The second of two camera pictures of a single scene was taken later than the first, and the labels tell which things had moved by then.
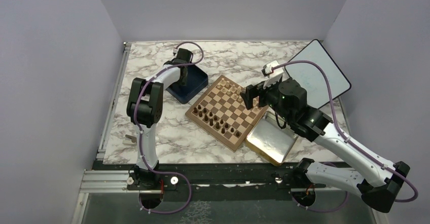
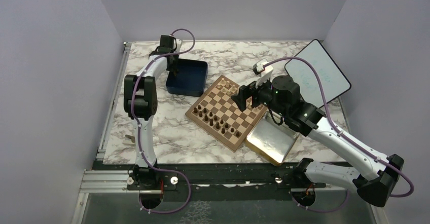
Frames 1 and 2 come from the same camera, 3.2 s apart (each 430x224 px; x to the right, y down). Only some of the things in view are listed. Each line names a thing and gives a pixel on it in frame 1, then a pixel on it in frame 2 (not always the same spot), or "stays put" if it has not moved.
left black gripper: x=183 y=81 to x=173 y=67
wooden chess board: x=221 y=113 stays put
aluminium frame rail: x=104 y=181 stays put
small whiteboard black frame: x=312 y=78 stays put
